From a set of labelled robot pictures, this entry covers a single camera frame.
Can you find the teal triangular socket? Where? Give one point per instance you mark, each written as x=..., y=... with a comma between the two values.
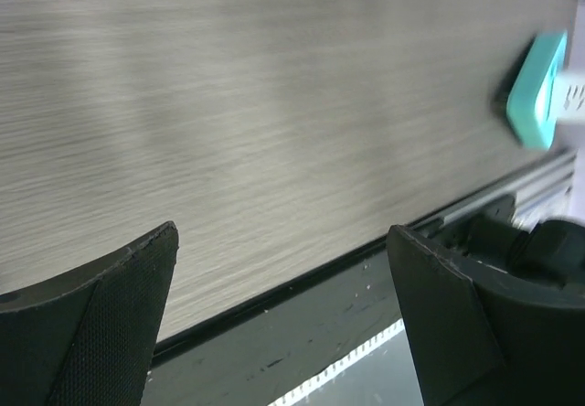
x=523, y=97

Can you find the aluminium frame rail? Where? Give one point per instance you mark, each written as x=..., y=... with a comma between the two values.
x=539, y=191

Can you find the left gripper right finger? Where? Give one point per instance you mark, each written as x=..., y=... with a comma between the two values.
x=478, y=336

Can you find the white slotted cable duct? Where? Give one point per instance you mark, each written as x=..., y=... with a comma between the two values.
x=330, y=373

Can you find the white cube plug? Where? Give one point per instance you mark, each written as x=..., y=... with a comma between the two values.
x=567, y=97

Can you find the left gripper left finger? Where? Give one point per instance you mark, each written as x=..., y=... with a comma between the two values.
x=87, y=336

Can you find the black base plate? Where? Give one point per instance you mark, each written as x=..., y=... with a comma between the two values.
x=257, y=351

